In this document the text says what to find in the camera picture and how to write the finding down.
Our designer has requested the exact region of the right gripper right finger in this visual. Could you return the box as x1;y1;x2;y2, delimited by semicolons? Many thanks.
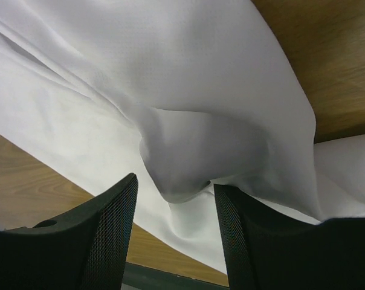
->
214;185;365;290

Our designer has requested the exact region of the white t shirt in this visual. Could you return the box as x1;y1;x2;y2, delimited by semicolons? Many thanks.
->
0;1;365;272

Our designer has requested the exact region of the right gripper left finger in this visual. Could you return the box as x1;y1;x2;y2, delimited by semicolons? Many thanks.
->
0;173;138;289

